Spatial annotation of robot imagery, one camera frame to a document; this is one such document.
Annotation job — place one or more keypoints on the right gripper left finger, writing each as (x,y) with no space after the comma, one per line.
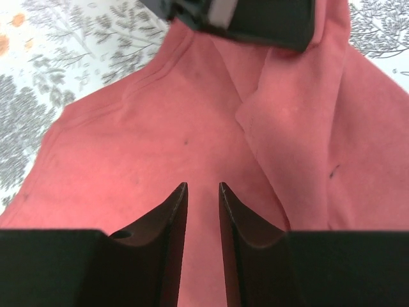
(138,265)

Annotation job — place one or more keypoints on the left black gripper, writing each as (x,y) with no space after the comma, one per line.
(279,23)

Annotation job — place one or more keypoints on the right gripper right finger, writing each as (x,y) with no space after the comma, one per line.
(266,266)

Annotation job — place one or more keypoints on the salmon pink polo shirt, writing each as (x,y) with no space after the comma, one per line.
(315,141)

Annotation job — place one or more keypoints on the floral patterned table mat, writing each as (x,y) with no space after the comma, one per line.
(56,52)

